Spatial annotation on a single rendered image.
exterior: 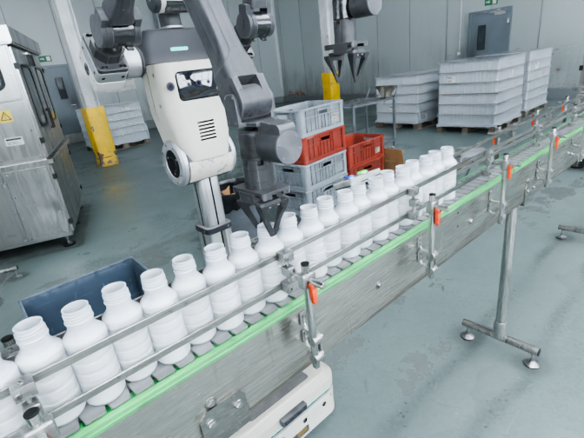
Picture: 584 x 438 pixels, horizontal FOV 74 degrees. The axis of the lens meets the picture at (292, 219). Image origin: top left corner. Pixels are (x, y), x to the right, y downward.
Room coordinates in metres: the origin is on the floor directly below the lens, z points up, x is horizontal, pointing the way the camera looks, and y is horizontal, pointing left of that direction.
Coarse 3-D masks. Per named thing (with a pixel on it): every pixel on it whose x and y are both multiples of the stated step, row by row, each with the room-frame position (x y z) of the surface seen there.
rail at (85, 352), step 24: (528, 120) 1.69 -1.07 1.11; (552, 120) 1.67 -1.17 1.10; (576, 120) 1.91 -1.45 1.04; (480, 144) 1.40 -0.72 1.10; (456, 168) 1.14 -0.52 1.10; (360, 216) 0.85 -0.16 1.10; (312, 240) 0.75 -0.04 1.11; (360, 240) 0.85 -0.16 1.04; (264, 264) 0.67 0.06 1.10; (216, 288) 0.60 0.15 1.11; (168, 312) 0.54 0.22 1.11; (240, 312) 0.62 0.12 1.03; (120, 336) 0.49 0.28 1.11; (192, 336) 0.56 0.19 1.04; (72, 360) 0.45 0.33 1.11; (144, 360) 0.51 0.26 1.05
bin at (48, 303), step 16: (96, 272) 1.05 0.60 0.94; (112, 272) 1.07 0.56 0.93; (128, 272) 1.10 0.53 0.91; (64, 288) 0.99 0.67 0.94; (80, 288) 1.01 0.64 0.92; (96, 288) 1.04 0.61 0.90; (128, 288) 1.09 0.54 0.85; (32, 304) 0.94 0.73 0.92; (48, 304) 0.96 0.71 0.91; (64, 304) 0.98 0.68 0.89; (96, 304) 1.03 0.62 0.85; (48, 320) 0.95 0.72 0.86
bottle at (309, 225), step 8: (304, 208) 0.81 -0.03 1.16; (312, 208) 0.80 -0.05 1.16; (304, 216) 0.78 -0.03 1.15; (312, 216) 0.78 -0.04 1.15; (304, 224) 0.78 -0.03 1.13; (312, 224) 0.77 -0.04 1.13; (320, 224) 0.78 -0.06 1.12; (304, 232) 0.77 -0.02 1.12; (312, 232) 0.76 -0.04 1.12; (320, 240) 0.77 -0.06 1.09; (304, 248) 0.77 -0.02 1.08; (312, 248) 0.76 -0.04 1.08; (320, 248) 0.77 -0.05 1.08; (312, 256) 0.76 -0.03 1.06; (320, 256) 0.77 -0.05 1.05; (312, 264) 0.76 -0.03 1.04; (320, 272) 0.76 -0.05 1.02
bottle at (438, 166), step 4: (428, 152) 1.13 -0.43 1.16; (432, 152) 1.15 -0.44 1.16; (436, 152) 1.15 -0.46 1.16; (440, 152) 1.12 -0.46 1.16; (436, 156) 1.12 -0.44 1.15; (440, 156) 1.12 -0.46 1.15; (436, 160) 1.12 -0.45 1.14; (440, 160) 1.12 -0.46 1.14; (436, 164) 1.11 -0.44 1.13; (440, 164) 1.12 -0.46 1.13; (436, 168) 1.11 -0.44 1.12; (440, 168) 1.11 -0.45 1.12; (444, 168) 1.12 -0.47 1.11; (440, 172) 1.11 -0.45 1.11; (436, 180) 1.11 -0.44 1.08; (440, 180) 1.11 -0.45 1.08; (436, 184) 1.11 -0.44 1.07; (440, 184) 1.11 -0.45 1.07; (436, 188) 1.11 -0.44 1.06; (440, 188) 1.11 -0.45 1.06; (436, 192) 1.11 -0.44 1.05; (440, 192) 1.11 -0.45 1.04; (440, 200) 1.11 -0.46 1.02; (440, 204) 1.11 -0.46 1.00
